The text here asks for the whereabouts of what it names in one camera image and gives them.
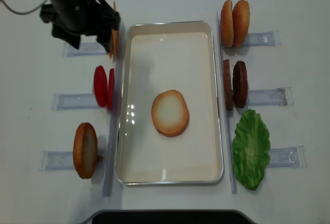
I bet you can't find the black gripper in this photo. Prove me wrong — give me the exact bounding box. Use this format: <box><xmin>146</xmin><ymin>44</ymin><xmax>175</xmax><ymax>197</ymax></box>
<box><xmin>40</xmin><ymin>0</ymin><xmax>121</xmax><ymax>53</ymax></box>

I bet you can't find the bun bottom slice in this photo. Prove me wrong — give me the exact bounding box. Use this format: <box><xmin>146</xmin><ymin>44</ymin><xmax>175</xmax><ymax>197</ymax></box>
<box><xmin>151</xmin><ymin>90</ymin><xmax>189</xmax><ymax>137</ymax></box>

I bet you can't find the bun slice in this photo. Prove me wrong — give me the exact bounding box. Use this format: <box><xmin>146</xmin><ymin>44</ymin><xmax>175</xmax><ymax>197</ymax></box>
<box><xmin>151</xmin><ymin>90</ymin><xmax>189</xmax><ymax>137</ymax></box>
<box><xmin>73</xmin><ymin>122</ymin><xmax>97</xmax><ymax>179</ymax></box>

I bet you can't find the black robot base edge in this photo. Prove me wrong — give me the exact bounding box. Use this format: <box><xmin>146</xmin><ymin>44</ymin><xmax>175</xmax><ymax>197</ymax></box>
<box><xmin>92</xmin><ymin>210</ymin><xmax>252</xmax><ymax>223</ymax></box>

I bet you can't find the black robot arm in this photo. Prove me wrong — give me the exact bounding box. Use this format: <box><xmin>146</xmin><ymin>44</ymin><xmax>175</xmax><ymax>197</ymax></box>
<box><xmin>34</xmin><ymin>0</ymin><xmax>121</xmax><ymax>56</ymax></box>

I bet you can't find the red tomato slice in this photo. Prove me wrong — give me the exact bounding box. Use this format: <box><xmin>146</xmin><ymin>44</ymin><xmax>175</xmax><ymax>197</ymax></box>
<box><xmin>107</xmin><ymin>68</ymin><xmax>115</xmax><ymax>110</ymax></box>
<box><xmin>93</xmin><ymin>65</ymin><xmax>108</xmax><ymax>107</ymax></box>

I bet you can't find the thin brown meat patty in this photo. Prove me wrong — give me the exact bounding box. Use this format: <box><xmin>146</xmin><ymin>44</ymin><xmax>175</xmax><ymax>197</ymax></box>
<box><xmin>223</xmin><ymin>59</ymin><xmax>233</xmax><ymax>110</ymax></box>

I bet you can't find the thick brown meat patty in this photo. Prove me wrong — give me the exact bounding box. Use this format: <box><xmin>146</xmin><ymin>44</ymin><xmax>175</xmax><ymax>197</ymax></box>
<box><xmin>233</xmin><ymin>61</ymin><xmax>248</xmax><ymax>108</ymax></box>

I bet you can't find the green lettuce leaf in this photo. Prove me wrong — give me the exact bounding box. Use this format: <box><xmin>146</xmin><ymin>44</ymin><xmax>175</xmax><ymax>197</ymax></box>
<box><xmin>232</xmin><ymin>109</ymin><xmax>270</xmax><ymax>190</ymax></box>

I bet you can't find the white rectangular metal tray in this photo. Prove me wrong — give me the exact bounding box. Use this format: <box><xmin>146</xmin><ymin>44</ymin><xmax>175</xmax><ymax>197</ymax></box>
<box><xmin>115</xmin><ymin>21</ymin><xmax>223</xmax><ymax>185</ymax></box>

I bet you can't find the bun slice standing left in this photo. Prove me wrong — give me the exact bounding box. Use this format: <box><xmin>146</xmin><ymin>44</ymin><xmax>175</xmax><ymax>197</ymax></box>
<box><xmin>73</xmin><ymin>122</ymin><xmax>97</xmax><ymax>179</ymax></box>

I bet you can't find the clear acrylic rack left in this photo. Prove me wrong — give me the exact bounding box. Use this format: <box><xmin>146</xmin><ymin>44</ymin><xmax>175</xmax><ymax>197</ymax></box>
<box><xmin>40</xmin><ymin>22</ymin><xmax>126</xmax><ymax>197</ymax></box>

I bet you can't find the bun top left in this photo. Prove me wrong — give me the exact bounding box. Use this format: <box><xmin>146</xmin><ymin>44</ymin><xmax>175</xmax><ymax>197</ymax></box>
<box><xmin>220</xmin><ymin>0</ymin><xmax>234</xmax><ymax>47</ymax></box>

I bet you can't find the bun top right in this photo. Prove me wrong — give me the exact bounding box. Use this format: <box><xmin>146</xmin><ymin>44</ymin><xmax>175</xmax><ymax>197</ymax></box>
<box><xmin>232</xmin><ymin>0</ymin><xmax>250</xmax><ymax>48</ymax></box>

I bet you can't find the grey cable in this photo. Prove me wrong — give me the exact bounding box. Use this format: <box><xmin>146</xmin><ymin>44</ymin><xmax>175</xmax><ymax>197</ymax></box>
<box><xmin>2</xmin><ymin>0</ymin><xmax>50</xmax><ymax>15</ymax></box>

